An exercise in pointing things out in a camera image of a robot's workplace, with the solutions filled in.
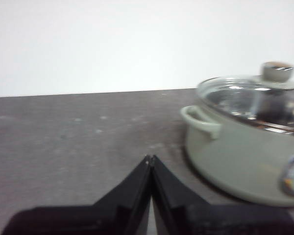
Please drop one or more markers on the pale green electric pot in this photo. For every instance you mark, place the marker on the pale green electric pot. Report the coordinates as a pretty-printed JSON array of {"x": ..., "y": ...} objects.
[{"x": 235, "y": 166}]

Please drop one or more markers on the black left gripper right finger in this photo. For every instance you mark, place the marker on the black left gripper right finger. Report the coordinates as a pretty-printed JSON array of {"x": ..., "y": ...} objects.
[{"x": 198, "y": 218}]

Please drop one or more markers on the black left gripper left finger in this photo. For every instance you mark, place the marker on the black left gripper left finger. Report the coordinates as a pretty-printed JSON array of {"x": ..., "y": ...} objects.
[{"x": 107, "y": 215}]

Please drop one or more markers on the glass lid with green knob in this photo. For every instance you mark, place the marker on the glass lid with green knob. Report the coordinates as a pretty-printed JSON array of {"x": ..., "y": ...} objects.
[{"x": 276, "y": 72}]

